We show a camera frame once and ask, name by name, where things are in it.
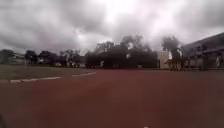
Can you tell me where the row of dark trees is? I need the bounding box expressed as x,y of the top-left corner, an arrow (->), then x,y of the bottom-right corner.
0,33 -> 185,70

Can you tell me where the red running track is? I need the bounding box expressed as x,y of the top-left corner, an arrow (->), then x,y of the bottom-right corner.
0,68 -> 224,128

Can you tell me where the pale small building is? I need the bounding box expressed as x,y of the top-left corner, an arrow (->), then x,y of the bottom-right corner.
158,50 -> 171,70

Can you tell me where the pale kerb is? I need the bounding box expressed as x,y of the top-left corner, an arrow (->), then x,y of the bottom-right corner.
0,70 -> 98,85

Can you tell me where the grass field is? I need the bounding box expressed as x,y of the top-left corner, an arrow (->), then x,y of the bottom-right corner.
0,64 -> 98,81

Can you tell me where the grey long building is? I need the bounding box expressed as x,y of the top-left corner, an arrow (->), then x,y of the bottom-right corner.
181,32 -> 224,71

